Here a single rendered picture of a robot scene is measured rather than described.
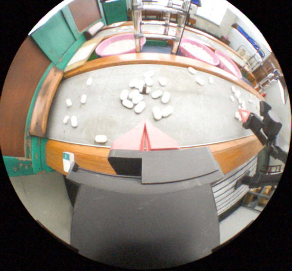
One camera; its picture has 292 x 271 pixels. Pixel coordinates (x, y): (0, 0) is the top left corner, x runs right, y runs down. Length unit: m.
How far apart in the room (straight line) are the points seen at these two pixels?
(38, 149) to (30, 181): 0.88
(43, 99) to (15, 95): 0.14
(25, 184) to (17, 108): 0.97
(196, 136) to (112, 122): 0.25
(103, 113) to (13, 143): 0.40
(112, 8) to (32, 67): 2.60
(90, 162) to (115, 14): 2.93
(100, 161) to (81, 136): 0.11
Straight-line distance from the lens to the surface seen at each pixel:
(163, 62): 0.37
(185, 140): 0.26
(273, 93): 5.04
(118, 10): 2.89
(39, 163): 0.48
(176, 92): 0.30
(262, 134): 0.42
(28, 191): 1.35
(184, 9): 0.36
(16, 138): 0.45
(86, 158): 0.27
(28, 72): 0.49
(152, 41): 0.64
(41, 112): 0.41
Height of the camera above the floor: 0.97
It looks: 77 degrees down
